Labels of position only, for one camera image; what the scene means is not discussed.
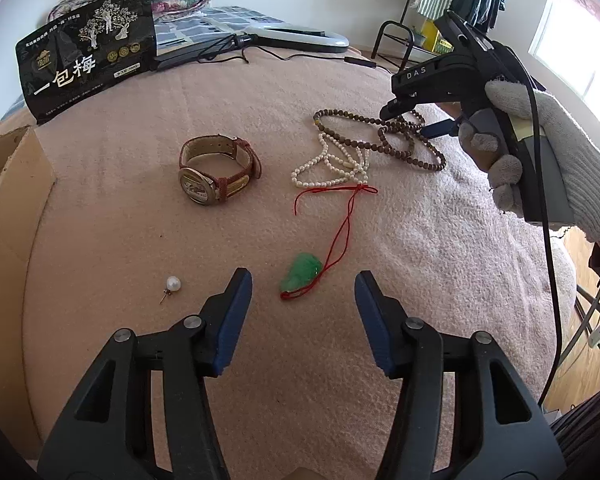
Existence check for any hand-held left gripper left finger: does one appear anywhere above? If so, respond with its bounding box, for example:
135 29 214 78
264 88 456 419
37 266 254 480

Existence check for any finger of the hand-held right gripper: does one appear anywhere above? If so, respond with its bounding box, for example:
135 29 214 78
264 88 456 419
420 119 464 139
379 93 424 122

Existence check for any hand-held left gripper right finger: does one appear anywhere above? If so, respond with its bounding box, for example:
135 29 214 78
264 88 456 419
354 270 568 480

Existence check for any brown wooden bead necklace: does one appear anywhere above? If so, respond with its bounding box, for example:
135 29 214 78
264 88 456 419
312 107 447 172

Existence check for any pearl stud earring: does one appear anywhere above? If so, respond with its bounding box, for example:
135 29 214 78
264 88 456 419
158 275 182 306

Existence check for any green jade pendant red cord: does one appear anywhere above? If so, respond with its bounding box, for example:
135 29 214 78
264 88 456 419
278 183 380 301

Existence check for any white bead necklace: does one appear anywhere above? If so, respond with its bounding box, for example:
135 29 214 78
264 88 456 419
289 127 370 191

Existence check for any brown leather wristwatch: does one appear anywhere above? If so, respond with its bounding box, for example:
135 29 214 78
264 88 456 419
178 134 263 207

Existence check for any cardboard box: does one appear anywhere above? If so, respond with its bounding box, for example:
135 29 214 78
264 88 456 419
0 125 57 462

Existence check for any person's right hand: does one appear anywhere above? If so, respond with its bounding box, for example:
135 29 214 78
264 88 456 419
457 77 600 244

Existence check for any yellow green box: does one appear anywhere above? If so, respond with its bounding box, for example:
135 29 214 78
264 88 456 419
412 17 454 55

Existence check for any black metal stand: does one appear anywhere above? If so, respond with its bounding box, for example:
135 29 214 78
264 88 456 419
372 20 417 72

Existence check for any bright window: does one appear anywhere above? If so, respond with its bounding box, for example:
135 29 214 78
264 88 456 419
527 0 600 113

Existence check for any black folded tripod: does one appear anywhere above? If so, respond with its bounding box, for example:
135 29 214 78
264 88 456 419
152 33 262 72

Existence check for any black snack bag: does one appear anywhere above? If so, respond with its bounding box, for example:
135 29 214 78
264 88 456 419
14 0 157 126

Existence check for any black ring light cable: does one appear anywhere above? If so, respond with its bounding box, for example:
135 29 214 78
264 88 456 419
195 35 379 71

